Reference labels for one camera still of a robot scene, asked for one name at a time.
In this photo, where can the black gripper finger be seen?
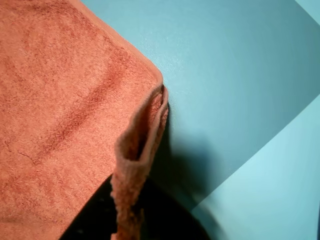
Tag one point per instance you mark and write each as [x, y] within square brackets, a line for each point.
[92, 220]
[167, 220]

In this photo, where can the orange terry towel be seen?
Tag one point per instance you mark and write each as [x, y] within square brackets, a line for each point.
[62, 100]

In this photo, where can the grey table mat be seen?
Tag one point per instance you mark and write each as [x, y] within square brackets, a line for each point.
[225, 75]

